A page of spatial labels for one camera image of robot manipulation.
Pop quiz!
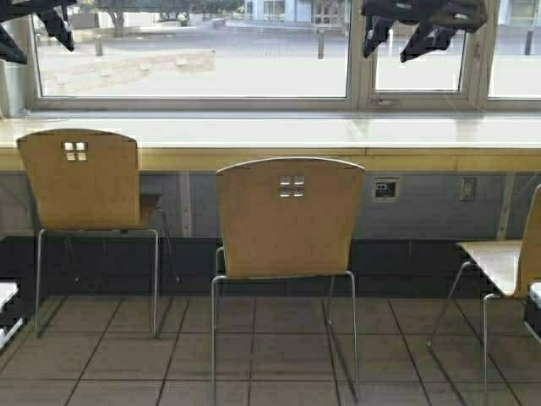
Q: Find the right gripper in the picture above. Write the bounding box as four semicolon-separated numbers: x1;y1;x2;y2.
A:
361;0;488;63

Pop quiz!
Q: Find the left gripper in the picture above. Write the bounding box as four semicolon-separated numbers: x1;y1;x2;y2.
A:
1;0;77;65

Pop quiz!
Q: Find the wooden chair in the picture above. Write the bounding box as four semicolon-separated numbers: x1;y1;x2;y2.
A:
426;187;540;405
15;128;181;339
210;156;365;404

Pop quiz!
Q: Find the robot base right corner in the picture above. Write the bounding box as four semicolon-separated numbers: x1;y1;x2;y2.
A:
524;282;540;341

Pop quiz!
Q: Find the long wooden window counter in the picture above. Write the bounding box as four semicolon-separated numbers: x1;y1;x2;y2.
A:
1;117;540;173

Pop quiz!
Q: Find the window frame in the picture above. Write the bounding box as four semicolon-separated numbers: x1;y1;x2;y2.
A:
28;1;540;113

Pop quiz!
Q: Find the wall power outlet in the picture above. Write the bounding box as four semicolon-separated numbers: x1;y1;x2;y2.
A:
460;177;477;202

